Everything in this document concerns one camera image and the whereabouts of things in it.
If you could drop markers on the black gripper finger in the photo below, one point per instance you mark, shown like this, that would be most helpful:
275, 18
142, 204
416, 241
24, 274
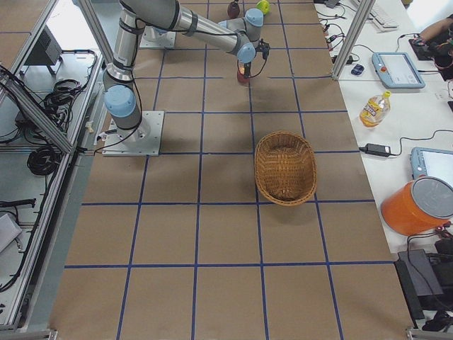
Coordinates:
247, 70

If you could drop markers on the dark red apple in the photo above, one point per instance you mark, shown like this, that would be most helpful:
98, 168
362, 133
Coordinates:
233, 9

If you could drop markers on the green apple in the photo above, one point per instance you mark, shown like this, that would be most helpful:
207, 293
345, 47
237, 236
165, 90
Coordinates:
263, 6

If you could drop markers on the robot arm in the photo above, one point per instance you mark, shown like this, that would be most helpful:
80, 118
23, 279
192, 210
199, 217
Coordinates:
239, 37

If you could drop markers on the woven wicker basket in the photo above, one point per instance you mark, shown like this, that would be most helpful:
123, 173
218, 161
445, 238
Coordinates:
285, 168

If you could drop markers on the small blue device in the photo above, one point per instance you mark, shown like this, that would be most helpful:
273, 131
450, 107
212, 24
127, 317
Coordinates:
357, 70

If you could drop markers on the yellow drink bottle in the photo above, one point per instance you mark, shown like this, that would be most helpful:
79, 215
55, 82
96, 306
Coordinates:
375, 110

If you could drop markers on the blue teach pendant far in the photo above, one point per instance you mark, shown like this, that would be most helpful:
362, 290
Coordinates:
396, 70

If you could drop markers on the blue teach pendant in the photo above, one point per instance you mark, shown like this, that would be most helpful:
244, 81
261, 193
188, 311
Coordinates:
432, 162
396, 70

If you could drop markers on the black power adapter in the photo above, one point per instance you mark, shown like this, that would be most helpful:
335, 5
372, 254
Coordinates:
376, 150

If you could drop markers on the blue teach pendant near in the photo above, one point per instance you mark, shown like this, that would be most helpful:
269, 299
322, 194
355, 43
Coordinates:
432, 162

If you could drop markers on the orange bucket with grey lid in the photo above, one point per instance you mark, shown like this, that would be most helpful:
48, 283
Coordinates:
422, 204

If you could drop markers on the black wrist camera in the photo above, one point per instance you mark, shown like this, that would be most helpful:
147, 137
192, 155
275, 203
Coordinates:
263, 48

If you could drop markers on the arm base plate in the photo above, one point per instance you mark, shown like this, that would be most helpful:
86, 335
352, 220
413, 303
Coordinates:
146, 140
153, 38

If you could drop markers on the aluminium frame post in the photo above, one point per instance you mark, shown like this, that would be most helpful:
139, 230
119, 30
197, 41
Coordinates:
352, 35

